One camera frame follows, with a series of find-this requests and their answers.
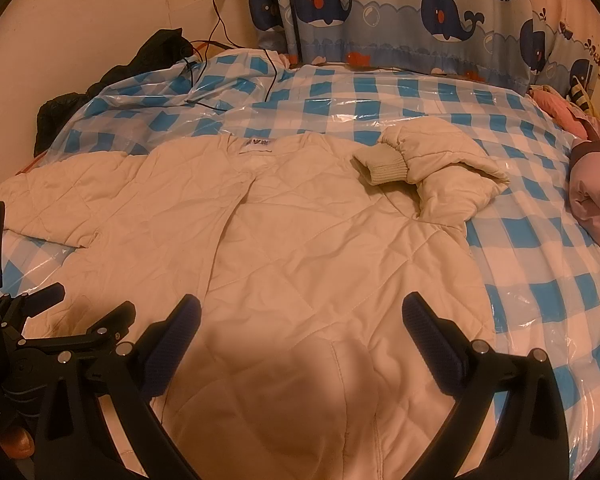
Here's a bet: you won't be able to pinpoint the cream quilted padded jacket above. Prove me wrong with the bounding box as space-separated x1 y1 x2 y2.
0 117 509 479

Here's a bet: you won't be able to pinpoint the pink clothes pile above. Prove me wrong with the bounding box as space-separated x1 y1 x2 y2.
527 86 600 141

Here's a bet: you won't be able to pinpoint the blue white checkered bed cover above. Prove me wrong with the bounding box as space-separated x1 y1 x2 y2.
0 49 600 479

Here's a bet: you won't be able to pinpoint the pink folded jacket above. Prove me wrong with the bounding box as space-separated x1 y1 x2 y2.
568 140 600 246

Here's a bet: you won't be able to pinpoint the striped yellow black item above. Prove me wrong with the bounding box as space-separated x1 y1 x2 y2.
568 76 600 118

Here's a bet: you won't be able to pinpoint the blue whale print curtain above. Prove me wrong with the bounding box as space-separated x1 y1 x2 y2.
248 0 600 93

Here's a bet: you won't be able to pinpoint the black clothes by wall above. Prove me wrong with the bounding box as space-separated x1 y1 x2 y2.
33 28 194 157

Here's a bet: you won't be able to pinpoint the black charging cable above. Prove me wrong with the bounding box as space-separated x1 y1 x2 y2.
180 0 282 113

